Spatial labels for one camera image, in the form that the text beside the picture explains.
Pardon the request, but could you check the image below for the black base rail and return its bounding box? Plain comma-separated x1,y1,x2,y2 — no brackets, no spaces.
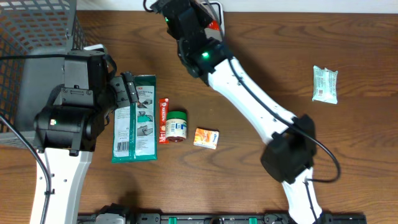
76,202,368,224

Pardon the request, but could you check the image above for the green white gloves package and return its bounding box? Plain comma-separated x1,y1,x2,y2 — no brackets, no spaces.
112,75,157,164

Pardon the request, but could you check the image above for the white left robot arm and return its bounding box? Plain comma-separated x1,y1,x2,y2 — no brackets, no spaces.
30,49,139,223

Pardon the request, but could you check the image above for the green lid white jar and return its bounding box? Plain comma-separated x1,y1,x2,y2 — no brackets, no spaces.
165,111,187,142

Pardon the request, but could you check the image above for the white barcode scanner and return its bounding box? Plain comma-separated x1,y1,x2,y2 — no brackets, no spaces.
201,1,224,41

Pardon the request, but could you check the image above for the grey plastic mesh basket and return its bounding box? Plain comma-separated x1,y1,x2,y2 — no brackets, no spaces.
1,0,89,143

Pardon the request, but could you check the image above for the red snack bag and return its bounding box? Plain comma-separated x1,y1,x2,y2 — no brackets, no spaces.
207,20,220,31

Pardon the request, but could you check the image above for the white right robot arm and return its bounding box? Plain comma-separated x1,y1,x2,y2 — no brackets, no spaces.
151,0,322,223

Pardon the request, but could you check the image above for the orange small box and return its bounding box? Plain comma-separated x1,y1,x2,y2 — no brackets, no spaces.
193,128,220,149

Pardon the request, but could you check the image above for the mint green wipes pack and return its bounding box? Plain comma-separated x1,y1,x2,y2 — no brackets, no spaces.
312,65,338,105

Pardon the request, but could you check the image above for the red Nescafe stick sachet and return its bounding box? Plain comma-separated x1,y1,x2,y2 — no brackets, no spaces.
159,98,169,144

